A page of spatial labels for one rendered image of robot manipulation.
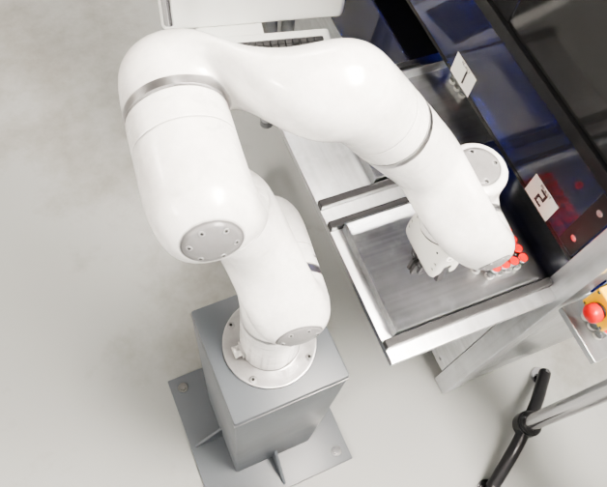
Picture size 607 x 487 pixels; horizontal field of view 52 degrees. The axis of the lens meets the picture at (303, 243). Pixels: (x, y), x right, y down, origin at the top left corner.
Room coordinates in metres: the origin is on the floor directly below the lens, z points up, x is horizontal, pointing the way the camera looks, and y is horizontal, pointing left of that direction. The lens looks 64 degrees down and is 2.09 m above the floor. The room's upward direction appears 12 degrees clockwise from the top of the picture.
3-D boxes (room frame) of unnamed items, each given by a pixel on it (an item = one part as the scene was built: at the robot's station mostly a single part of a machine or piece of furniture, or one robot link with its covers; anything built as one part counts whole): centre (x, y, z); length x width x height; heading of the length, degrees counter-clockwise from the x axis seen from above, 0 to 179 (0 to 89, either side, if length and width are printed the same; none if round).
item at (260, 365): (0.37, 0.03, 0.95); 0.19 x 0.19 x 0.18
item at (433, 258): (0.50, -0.21, 1.21); 0.10 x 0.07 x 0.11; 33
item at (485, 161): (0.49, -0.21, 1.35); 0.09 x 0.08 x 0.13; 28
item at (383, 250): (0.63, -0.29, 0.90); 0.34 x 0.26 x 0.04; 123
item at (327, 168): (0.80, -0.23, 0.87); 0.70 x 0.48 x 0.02; 33
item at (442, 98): (0.98, -0.20, 0.90); 0.34 x 0.26 x 0.04; 123
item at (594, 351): (0.56, -0.66, 0.87); 0.14 x 0.13 x 0.02; 123
